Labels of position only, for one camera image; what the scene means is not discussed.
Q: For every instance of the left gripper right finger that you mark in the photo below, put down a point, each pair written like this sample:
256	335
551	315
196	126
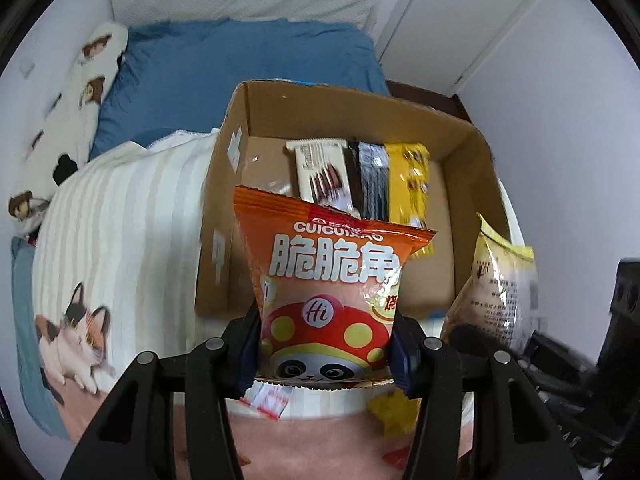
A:
415	359

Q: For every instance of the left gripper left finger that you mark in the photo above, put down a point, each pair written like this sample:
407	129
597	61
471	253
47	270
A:
132	437

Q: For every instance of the pale yellow snack bag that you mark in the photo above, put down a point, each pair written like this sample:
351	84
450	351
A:
500	298

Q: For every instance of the orange panda snack bag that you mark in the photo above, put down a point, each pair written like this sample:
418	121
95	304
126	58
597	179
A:
326	285

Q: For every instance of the small yellow packet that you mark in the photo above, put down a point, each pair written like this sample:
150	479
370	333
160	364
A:
397	414

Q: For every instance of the small red white packet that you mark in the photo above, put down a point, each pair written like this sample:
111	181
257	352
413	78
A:
267	399

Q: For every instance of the striped cat blanket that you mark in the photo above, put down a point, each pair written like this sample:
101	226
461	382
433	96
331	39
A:
115	269

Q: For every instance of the bear print pillow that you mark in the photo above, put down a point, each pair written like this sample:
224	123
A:
64	142

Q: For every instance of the black snack pack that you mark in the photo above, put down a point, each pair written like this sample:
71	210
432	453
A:
368	168

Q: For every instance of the white wafer biscuit pack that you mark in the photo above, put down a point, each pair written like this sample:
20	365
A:
322	176

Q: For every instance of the cardboard box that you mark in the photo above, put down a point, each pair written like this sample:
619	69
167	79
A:
263	115

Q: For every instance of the blue bed sheet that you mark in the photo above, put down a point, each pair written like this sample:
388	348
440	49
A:
181	76

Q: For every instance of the white door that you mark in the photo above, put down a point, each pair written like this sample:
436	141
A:
437	44

